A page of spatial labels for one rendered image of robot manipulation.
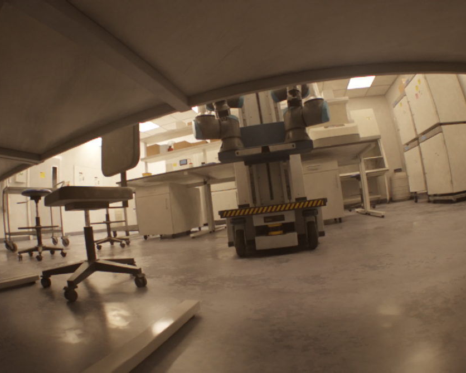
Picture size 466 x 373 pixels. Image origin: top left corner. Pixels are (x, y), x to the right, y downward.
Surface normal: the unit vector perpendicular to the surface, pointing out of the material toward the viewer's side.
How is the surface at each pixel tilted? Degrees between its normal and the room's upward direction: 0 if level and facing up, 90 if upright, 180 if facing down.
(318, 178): 90
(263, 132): 90
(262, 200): 90
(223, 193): 90
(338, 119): 105
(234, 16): 180
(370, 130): 82
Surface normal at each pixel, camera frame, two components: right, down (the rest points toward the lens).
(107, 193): 0.84, -0.15
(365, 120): -0.29, -0.20
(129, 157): -0.54, -0.02
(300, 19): 0.11, 0.99
